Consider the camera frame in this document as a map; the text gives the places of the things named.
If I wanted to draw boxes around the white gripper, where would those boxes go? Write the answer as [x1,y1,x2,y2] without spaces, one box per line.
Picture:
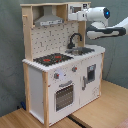
[68,11,87,21]

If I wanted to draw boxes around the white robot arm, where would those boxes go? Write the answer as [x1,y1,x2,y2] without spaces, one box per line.
[68,6,128,39]

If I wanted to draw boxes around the wooden toy kitchen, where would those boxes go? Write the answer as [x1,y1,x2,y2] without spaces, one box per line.
[22,2,105,127]

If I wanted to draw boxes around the black toy faucet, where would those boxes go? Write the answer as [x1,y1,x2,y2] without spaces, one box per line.
[67,33,82,49]

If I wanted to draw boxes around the grey range hood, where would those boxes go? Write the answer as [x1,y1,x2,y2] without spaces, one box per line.
[35,6,64,27]

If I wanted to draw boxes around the grey toy sink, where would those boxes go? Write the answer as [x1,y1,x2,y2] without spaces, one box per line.
[66,47,94,56]

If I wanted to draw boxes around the right red stove knob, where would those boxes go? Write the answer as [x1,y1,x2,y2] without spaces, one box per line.
[71,65,79,73]

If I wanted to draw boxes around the red stove knob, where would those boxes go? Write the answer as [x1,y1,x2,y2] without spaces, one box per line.
[71,65,79,73]
[54,73,60,79]

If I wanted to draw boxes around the black toy stovetop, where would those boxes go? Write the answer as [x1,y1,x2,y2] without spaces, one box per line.
[34,53,71,66]

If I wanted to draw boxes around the white cabinet door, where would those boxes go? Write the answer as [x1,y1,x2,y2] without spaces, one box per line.
[80,56,102,106]

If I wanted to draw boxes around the left red stove knob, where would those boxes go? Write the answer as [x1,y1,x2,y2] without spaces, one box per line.
[54,73,60,79]

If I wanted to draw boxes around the white oven door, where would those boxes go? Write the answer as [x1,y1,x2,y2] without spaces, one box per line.
[55,80,74,112]

